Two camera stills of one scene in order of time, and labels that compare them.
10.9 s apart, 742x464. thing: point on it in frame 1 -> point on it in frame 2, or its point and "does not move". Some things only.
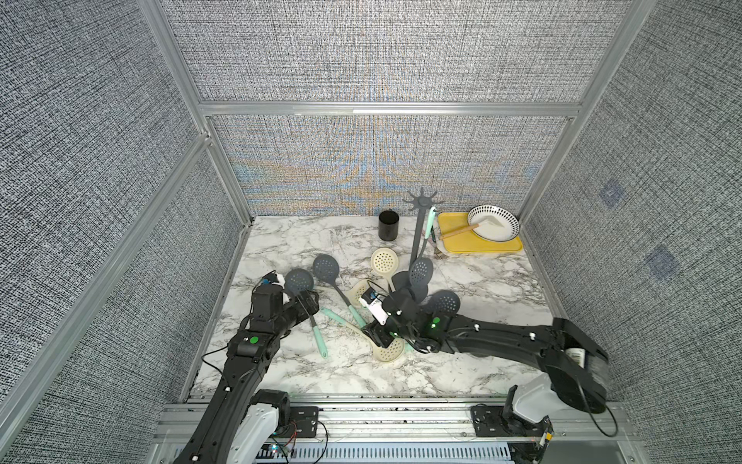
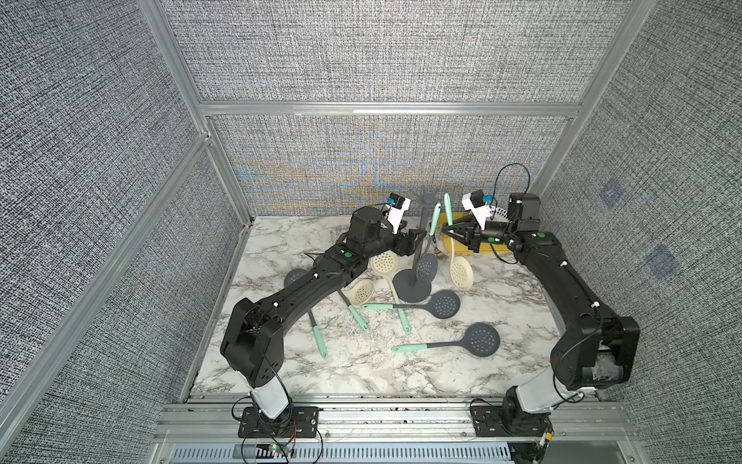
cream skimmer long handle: [386, 352] -> [461, 268]
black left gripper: [311, 304] -> [407, 240]
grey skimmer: [444, 302] does not move
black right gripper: [375, 331] -> [472, 232]
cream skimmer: [385, 261] does not move
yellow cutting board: [469, 242] does not move
